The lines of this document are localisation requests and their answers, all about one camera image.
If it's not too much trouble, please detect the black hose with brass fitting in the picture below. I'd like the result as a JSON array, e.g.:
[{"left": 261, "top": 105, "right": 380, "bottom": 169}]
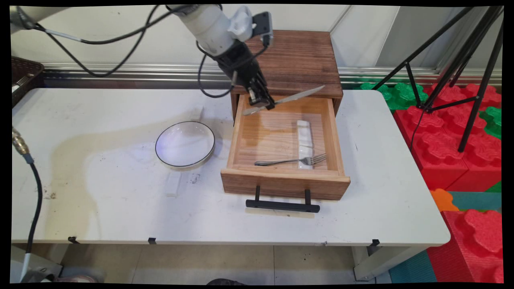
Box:
[{"left": 11, "top": 128, "right": 43, "bottom": 282}]

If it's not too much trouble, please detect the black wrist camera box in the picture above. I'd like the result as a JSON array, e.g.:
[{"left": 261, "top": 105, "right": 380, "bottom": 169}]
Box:
[{"left": 252, "top": 11, "right": 275, "bottom": 47}]

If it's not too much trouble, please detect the dark brown wooden cabinet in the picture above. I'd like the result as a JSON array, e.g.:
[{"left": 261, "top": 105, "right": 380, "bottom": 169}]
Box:
[{"left": 230, "top": 29, "right": 344, "bottom": 121}]

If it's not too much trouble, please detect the thin black tripod cable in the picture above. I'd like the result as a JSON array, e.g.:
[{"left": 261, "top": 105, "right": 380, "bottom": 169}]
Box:
[{"left": 409, "top": 106, "right": 426, "bottom": 151}]

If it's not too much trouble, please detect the aluminium wall rail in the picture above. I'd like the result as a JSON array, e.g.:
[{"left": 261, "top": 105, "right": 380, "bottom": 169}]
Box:
[{"left": 42, "top": 62, "right": 502, "bottom": 90}]

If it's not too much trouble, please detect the large red foam block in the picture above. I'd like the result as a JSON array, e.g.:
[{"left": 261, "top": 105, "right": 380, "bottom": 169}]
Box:
[{"left": 394, "top": 83, "right": 502, "bottom": 192}]

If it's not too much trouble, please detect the green foam block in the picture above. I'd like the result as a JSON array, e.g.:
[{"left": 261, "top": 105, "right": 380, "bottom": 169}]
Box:
[
  {"left": 479, "top": 106, "right": 502, "bottom": 140},
  {"left": 359, "top": 82, "right": 427, "bottom": 111}
]

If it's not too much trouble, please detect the brown woven basket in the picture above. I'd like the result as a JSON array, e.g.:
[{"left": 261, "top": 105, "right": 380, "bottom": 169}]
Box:
[{"left": 11, "top": 56, "right": 45, "bottom": 107}]

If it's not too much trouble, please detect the light wooden drawer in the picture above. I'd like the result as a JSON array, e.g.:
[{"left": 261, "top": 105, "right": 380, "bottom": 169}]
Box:
[{"left": 221, "top": 94, "right": 351, "bottom": 201}]

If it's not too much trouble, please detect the teal foam mat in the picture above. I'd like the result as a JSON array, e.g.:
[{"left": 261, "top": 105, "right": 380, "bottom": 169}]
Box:
[
  {"left": 389, "top": 250, "right": 437, "bottom": 283},
  {"left": 448, "top": 191, "right": 502, "bottom": 212}
]

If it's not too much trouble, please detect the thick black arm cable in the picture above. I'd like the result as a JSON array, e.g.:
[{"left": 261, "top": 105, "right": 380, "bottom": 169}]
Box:
[{"left": 34, "top": 5, "right": 201, "bottom": 78}]

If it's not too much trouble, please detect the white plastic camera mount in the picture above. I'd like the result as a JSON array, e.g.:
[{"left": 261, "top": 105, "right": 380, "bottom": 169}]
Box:
[{"left": 228, "top": 6, "right": 256, "bottom": 42}]

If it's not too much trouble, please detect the white plate with black rim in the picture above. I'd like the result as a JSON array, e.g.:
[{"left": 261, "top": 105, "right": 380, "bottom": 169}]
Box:
[{"left": 155, "top": 121, "right": 216, "bottom": 168}]

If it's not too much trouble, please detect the orange foam piece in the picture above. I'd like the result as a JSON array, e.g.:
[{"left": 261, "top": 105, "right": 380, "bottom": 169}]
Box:
[{"left": 430, "top": 189, "right": 459, "bottom": 212}]

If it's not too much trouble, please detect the silver metal table knife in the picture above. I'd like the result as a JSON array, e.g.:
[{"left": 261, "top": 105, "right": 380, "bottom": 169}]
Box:
[{"left": 242, "top": 85, "right": 326, "bottom": 116}]

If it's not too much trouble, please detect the thin black camera cable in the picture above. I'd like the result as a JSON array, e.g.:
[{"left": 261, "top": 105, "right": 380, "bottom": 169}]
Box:
[{"left": 197, "top": 38, "right": 269, "bottom": 99}]

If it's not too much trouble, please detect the black metal drawer handle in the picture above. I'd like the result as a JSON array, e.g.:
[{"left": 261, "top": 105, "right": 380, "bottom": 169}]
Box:
[{"left": 246, "top": 185, "right": 321, "bottom": 213}]

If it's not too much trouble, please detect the black camera tripod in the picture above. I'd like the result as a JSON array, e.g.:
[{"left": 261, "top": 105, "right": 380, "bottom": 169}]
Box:
[{"left": 371, "top": 6, "right": 504, "bottom": 153}]

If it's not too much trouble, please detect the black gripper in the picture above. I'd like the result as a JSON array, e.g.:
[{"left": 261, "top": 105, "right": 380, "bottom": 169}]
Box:
[{"left": 213, "top": 40, "right": 277, "bottom": 111}]

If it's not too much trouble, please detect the silver metal fork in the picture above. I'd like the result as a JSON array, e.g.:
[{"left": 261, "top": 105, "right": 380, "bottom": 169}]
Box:
[{"left": 255, "top": 153, "right": 328, "bottom": 167}]

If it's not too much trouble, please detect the white table leg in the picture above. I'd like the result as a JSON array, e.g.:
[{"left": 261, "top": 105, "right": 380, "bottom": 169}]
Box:
[{"left": 353, "top": 246, "right": 426, "bottom": 281}]

